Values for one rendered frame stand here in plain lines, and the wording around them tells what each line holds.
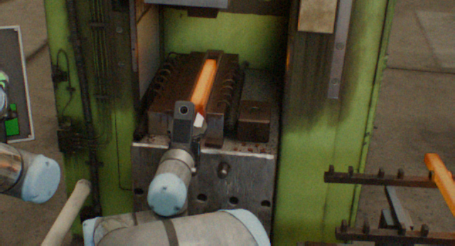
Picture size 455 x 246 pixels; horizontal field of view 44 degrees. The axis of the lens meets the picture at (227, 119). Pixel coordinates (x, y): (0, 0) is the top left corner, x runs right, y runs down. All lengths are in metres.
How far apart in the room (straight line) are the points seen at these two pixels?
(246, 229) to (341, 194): 0.95
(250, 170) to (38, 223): 1.49
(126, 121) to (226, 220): 0.90
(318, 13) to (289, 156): 0.44
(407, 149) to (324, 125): 1.85
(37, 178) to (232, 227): 0.32
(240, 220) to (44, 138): 2.64
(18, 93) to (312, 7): 0.75
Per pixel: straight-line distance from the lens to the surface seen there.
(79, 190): 1.80
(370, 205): 2.91
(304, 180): 1.72
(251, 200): 1.52
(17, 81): 1.46
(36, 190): 0.94
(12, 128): 1.45
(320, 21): 1.48
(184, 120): 1.28
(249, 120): 1.46
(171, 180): 1.15
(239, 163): 1.46
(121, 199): 1.85
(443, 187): 1.41
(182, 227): 0.83
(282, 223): 1.81
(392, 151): 3.40
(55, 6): 1.62
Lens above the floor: 1.67
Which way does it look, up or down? 28 degrees down
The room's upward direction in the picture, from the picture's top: 2 degrees clockwise
